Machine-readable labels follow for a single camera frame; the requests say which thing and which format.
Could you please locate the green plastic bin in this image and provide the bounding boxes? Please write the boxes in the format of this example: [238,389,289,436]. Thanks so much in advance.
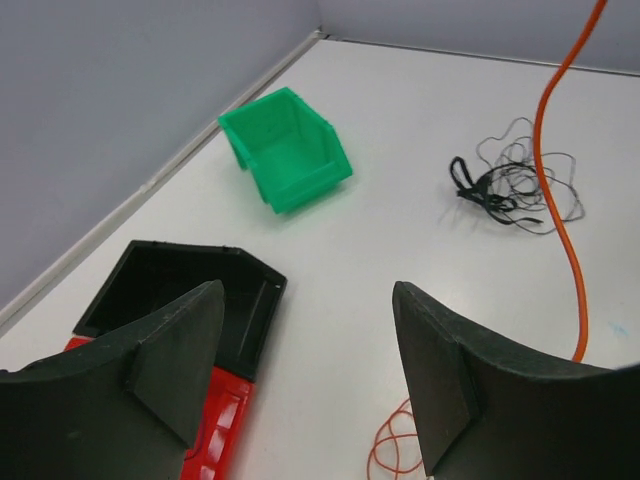
[218,87,353,214]

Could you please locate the black plastic bin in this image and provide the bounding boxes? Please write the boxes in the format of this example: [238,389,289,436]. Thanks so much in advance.
[73,240,287,383]

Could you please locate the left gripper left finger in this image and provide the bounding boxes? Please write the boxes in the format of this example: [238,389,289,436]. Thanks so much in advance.
[1,281,224,479]

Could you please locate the red plastic bin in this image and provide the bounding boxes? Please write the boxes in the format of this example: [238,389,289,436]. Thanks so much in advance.
[63,335,256,480]

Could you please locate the red thin wires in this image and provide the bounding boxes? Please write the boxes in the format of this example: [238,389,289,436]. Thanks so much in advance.
[367,0,609,480]

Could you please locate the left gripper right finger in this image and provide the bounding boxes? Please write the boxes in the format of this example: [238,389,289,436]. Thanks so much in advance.
[392,281,639,479]

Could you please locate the black thin wires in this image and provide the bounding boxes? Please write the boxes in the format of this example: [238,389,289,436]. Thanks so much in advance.
[449,117,587,237]

